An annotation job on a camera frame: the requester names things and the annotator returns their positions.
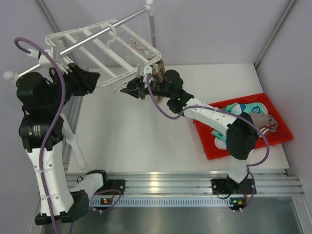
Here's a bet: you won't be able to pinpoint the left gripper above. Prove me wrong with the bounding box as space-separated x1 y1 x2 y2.
45 62 100 112

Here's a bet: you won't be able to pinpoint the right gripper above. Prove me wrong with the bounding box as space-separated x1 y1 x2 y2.
121 78 173 101

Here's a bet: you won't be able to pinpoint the brown argyle sock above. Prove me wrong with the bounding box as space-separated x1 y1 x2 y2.
152 59 165 83
156 97 163 103

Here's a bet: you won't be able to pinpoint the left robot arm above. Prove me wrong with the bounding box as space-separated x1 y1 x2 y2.
16 63 110 225

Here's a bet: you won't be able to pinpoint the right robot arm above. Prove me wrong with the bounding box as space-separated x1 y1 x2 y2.
121 70 258 194

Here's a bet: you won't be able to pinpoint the white clip drying hanger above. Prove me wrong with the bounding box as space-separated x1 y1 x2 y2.
45 19 161 87

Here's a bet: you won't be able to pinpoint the metal drying rack stand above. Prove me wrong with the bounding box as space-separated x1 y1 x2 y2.
2 0 156 170

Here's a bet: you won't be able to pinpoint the teal white sock upper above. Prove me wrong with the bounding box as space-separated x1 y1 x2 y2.
222 102 269 115

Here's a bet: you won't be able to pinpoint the taupe sock red stripes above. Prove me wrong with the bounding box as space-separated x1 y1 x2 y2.
250 113 278 137

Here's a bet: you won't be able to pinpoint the red plastic tray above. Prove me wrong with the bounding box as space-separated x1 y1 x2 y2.
193 93 293 160

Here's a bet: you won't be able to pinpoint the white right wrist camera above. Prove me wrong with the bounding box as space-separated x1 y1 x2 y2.
136 65 153 78

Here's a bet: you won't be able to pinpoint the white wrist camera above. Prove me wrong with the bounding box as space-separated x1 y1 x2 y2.
136 65 153 78
28 47 57 69

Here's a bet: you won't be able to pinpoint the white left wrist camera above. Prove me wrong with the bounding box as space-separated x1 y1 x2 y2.
28 47 57 69

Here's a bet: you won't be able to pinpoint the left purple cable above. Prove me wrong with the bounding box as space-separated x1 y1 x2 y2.
14 37 122 234

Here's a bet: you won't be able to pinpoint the purple cable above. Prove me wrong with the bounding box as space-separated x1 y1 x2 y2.
145 73 270 213
14 37 122 234

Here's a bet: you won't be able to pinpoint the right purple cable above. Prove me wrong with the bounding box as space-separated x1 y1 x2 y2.
145 73 270 213

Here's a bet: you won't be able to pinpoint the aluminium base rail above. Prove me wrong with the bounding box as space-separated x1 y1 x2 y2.
38 170 304 208

